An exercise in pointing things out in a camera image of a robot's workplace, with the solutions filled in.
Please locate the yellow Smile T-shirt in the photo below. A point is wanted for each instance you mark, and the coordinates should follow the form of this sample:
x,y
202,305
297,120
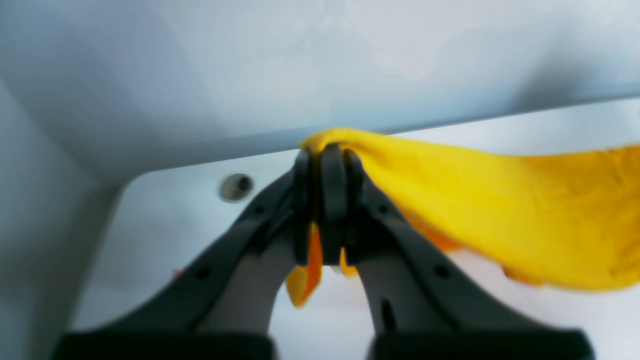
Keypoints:
x,y
569,220

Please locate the left table grommet hole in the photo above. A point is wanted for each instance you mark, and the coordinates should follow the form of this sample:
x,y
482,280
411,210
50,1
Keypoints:
x,y
236,187

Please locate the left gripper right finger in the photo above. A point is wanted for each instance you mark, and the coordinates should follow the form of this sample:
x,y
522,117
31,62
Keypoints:
x,y
422,305

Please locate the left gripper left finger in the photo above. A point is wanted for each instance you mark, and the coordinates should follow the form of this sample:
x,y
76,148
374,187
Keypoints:
x,y
220,307

